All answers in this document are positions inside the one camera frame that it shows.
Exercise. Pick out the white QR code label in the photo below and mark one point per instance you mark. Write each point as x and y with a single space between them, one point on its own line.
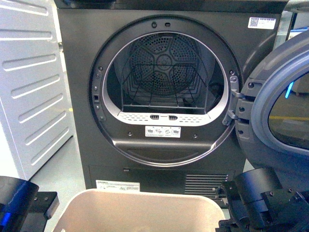
261 23

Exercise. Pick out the open round dryer door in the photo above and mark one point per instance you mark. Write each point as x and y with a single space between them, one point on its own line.
273 112

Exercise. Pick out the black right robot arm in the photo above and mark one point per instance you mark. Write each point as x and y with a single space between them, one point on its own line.
257 202

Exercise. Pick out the white pictogram instruction sticker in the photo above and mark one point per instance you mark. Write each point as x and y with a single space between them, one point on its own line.
163 131

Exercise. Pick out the beige plastic laundry hamper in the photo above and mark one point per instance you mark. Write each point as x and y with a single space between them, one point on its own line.
95 210

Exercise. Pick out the dark grey front-load dryer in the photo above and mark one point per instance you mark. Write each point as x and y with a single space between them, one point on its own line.
102 38

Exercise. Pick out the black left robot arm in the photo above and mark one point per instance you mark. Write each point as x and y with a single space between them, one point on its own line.
23 208

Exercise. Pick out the white energy label sticker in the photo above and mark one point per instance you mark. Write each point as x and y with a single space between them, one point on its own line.
117 185

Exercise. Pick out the black wire drying rack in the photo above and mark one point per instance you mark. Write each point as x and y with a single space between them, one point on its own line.
177 87

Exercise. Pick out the white ribbed appliance side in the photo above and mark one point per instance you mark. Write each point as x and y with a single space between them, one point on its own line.
35 117

